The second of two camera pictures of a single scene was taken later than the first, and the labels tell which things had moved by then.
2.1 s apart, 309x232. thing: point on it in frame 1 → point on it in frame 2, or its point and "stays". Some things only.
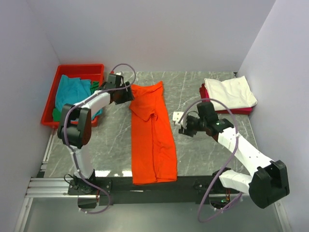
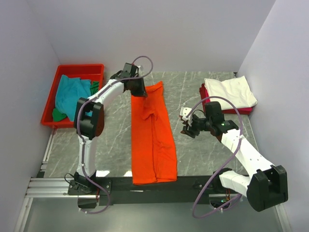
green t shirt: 57,115 stays
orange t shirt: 153,152 stays
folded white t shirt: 235,93 stays
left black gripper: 128,97 → 142,92
